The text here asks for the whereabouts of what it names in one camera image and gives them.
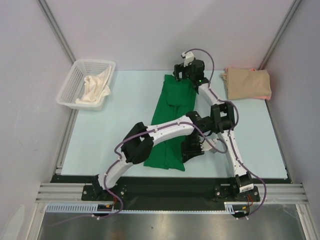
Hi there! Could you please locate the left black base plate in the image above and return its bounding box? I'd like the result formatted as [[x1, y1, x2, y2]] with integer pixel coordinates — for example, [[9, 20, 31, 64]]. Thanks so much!
[[81, 179, 127, 202]]

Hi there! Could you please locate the left grey cable duct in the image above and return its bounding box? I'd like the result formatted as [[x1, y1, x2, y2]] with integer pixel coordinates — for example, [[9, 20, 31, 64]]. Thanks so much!
[[46, 203, 114, 214]]

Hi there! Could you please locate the cream t shirt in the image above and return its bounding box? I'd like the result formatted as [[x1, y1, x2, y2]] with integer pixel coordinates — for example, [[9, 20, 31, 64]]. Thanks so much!
[[75, 65, 112, 105]]

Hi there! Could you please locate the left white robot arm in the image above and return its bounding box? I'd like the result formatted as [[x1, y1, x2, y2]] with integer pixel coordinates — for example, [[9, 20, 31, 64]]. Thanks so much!
[[92, 111, 218, 200]]

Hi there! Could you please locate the grey cable duct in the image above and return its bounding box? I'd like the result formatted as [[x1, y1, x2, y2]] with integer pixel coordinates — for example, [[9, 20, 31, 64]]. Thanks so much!
[[46, 203, 114, 214], [224, 202, 250, 214]]

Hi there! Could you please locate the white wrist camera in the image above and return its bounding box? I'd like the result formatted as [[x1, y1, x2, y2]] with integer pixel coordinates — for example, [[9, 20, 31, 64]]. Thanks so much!
[[200, 138, 218, 154], [181, 50, 195, 67]]

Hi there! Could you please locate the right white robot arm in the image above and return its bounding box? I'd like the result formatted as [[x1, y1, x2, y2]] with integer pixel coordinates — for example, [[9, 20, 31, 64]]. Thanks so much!
[[173, 59, 254, 201]]

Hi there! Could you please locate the green t shirt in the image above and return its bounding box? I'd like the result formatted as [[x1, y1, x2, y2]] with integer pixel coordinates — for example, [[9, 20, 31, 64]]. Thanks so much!
[[143, 74, 196, 172]]

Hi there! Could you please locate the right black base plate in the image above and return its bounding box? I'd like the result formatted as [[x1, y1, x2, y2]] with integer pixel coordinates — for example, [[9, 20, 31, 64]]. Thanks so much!
[[213, 184, 261, 203]]

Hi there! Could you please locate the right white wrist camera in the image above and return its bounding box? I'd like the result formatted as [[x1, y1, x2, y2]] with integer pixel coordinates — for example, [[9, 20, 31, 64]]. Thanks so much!
[[181, 50, 195, 67]]

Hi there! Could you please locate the left aluminium corner post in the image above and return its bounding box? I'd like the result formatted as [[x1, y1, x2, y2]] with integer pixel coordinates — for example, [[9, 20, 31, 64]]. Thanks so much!
[[36, 0, 76, 64]]

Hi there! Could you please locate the folded tan t shirt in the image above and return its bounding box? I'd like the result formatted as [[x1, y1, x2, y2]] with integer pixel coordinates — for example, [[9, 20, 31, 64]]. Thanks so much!
[[219, 67, 272, 100]]

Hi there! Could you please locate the right aluminium corner post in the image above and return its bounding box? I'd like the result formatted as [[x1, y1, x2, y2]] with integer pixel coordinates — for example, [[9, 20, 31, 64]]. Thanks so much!
[[258, 0, 303, 70]]

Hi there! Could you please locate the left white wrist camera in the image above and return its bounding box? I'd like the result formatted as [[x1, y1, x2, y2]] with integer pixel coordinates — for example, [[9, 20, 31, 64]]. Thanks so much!
[[200, 138, 218, 154]]

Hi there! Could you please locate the aluminium corner post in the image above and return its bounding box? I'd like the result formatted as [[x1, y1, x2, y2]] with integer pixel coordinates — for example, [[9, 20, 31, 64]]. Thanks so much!
[[36, 0, 76, 64], [258, 0, 303, 70]]

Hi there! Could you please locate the aluminium front rail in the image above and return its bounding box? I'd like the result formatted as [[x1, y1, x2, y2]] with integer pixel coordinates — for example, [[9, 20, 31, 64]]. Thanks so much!
[[35, 183, 309, 204]]

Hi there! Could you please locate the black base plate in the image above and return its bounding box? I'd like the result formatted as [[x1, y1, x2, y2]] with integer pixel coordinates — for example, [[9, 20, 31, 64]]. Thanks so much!
[[213, 184, 261, 203], [81, 179, 127, 202]]

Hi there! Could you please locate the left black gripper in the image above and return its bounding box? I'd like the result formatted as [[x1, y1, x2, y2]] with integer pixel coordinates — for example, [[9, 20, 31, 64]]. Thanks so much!
[[180, 134, 204, 163]]

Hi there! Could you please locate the white plastic basket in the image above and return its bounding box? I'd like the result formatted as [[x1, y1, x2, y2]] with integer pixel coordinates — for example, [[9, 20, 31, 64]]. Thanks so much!
[[56, 59, 116, 111]]

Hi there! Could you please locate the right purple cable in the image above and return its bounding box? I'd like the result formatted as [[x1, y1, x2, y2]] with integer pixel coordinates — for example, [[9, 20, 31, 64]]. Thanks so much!
[[181, 48, 267, 221]]

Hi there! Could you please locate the right grey cable duct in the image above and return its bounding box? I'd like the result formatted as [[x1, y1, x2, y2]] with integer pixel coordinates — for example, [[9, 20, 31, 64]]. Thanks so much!
[[224, 202, 250, 214]]

